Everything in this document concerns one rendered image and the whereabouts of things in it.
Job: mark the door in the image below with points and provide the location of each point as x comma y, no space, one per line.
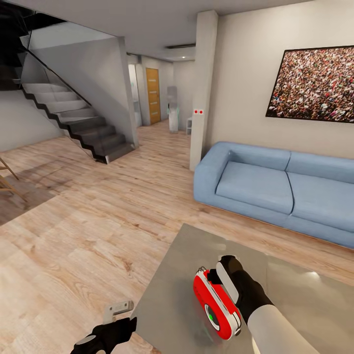
153,94

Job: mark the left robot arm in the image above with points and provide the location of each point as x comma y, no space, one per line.
105,337

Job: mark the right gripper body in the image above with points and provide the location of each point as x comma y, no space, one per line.
214,277

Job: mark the coffee table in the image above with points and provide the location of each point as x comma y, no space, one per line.
171,319

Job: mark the picture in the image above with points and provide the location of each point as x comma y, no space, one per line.
315,84

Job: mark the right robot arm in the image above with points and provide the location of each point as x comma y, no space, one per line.
272,332

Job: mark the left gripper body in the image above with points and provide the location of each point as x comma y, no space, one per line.
120,331

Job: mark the radio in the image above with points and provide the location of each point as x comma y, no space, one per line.
220,310

